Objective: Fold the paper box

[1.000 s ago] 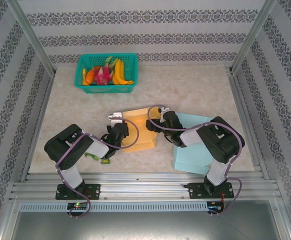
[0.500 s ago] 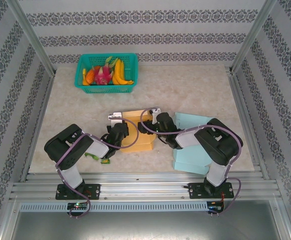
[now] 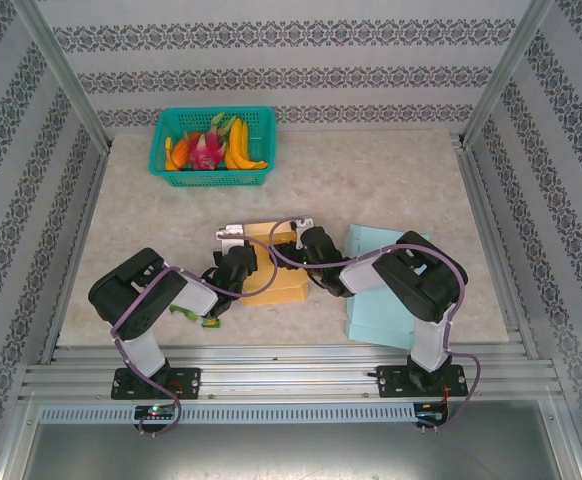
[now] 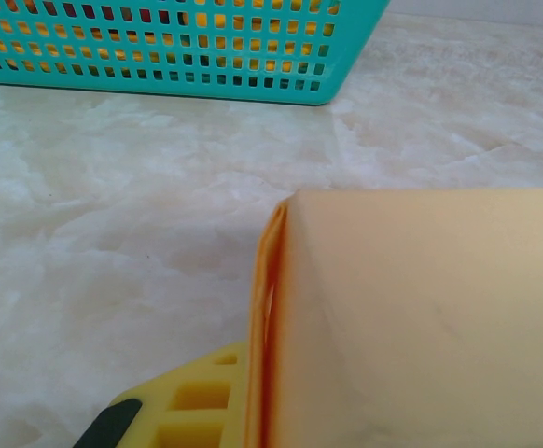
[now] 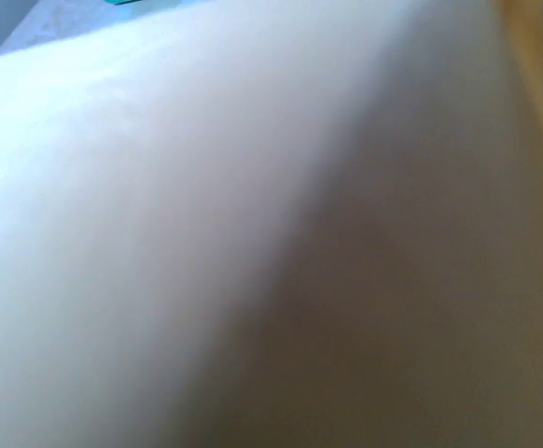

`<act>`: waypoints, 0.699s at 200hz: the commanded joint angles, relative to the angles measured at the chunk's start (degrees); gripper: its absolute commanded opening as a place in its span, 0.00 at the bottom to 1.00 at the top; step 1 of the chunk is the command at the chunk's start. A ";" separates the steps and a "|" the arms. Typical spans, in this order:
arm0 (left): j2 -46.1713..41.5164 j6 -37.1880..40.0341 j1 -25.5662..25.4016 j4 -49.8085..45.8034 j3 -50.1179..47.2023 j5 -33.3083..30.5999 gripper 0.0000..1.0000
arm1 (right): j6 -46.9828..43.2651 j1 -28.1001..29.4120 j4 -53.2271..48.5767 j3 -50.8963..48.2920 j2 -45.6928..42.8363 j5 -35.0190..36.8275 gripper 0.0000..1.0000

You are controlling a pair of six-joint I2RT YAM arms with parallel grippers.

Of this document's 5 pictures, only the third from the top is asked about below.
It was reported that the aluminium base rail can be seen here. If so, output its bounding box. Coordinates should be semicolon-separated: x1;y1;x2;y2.
18;343;562;401

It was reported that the orange mango fruit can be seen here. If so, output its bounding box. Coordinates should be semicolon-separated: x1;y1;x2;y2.
164;137;192;172

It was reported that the yellow banana bunch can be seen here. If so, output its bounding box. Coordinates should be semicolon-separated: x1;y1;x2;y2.
223;117;269;172

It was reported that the grey slotted cable duct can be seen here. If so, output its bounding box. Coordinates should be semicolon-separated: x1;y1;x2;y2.
38;402;417;425

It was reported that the grey metal tray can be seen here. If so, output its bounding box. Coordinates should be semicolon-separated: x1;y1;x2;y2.
0;399;582;480

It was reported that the pink dragon fruit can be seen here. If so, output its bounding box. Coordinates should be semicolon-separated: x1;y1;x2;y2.
185;127;230;172

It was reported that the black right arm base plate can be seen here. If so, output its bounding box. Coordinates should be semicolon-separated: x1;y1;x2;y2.
375;363;469;399

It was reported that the aluminium side rail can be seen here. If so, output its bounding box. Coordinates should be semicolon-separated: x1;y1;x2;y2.
453;134;540;359
40;147;113;365

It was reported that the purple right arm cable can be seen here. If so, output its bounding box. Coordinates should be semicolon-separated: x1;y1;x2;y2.
270;218;483;434

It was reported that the aluminium frame post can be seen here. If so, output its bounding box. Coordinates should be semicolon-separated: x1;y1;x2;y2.
460;0;555;146
13;0;115;151

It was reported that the teal plastic basket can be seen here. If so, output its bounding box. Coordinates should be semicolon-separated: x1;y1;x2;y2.
149;105;278;189

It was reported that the orange paper box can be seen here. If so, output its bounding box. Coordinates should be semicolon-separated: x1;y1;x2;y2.
238;221;310;307

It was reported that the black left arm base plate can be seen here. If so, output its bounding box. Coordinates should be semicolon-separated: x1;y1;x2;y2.
110;367;202;401

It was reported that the light blue paper box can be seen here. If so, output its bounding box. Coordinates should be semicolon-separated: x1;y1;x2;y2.
344;223;432;350

